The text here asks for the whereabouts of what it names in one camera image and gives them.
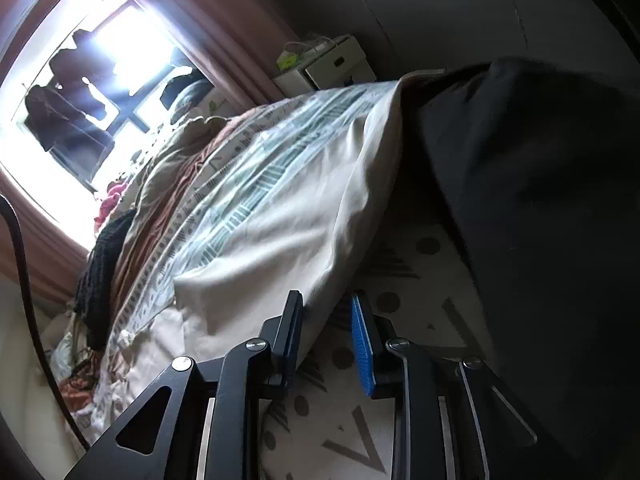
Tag white storage box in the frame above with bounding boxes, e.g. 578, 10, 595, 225
273, 66, 322, 97
304, 34, 377, 92

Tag white triangle-print sheet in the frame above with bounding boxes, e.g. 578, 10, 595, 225
257, 220, 501, 480

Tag beige ruffled cloth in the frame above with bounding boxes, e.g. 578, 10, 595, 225
127, 115, 232, 211

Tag dark hanging jacket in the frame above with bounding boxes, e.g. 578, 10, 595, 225
48, 29, 132, 111
23, 82, 117, 162

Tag dark hanging garment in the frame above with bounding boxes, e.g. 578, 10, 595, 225
159, 71, 215, 123

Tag pink garment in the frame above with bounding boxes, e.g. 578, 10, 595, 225
94, 181, 132, 235

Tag window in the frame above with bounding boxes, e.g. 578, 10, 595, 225
0, 0, 213, 223

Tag colourful crumpled clothes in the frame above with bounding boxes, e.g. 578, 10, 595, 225
50, 327, 128, 426

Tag cream teal-patterned quilt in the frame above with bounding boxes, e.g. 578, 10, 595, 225
92, 72, 446, 441

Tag black knitted garment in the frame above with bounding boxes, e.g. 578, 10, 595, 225
75, 209, 139, 352

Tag brown cloth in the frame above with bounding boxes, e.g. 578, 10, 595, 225
107, 115, 256, 316

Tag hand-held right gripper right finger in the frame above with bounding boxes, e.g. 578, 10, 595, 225
350, 292, 539, 480

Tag black cable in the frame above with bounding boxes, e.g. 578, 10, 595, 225
0, 192, 92, 453

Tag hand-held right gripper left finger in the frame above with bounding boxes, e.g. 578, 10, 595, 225
65, 289, 305, 480

